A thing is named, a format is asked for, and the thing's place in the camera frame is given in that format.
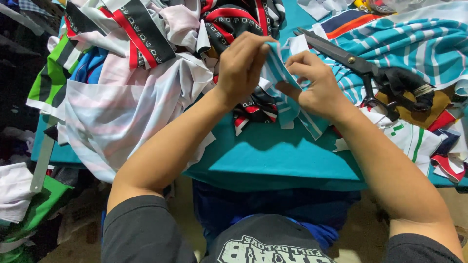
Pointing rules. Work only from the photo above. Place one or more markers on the person's right hand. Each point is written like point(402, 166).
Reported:
point(318, 89)

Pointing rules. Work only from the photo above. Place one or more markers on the person's left hand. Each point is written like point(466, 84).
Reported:
point(237, 69)

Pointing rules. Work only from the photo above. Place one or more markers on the teal white striped fabric piece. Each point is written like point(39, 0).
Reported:
point(283, 93)

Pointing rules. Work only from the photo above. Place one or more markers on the large black tailor scissors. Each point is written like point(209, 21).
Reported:
point(351, 62)

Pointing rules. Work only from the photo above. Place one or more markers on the black red patterned fabric heap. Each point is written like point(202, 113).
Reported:
point(226, 25)

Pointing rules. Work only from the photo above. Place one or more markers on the navy orange white fabric piece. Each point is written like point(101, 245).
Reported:
point(347, 22)

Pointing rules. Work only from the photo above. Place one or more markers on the teal table cloth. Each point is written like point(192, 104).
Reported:
point(278, 157)

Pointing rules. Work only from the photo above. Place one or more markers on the white fabric scrap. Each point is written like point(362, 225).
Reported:
point(321, 7)

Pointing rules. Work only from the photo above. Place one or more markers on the mustard brown fabric piece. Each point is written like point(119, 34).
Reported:
point(416, 109)

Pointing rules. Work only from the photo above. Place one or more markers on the white green striped fabric piece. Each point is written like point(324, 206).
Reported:
point(406, 140)

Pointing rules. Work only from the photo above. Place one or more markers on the large teal striped fabric sheet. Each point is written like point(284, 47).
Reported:
point(413, 47)

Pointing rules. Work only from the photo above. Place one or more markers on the pale pink white fabric piece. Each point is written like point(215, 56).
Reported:
point(120, 109)

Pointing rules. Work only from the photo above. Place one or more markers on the person's blue shorts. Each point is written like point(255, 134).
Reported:
point(270, 208)

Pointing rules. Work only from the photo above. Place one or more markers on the heap of fabric scraps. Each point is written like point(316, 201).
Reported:
point(448, 146)

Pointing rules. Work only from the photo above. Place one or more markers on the blue fabric piece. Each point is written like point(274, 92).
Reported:
point(89, 67)

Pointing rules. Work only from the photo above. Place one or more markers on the person's black printed shirt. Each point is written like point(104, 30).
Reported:
point(256, 241)

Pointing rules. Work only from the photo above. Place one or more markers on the green black white fabric piece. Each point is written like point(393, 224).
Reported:
point(51, 76)

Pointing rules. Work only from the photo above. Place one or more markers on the metal ruler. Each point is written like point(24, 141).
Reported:
point(42, 160)

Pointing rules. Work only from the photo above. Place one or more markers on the pile of fabric on floor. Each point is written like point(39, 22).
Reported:
point(25, 208)

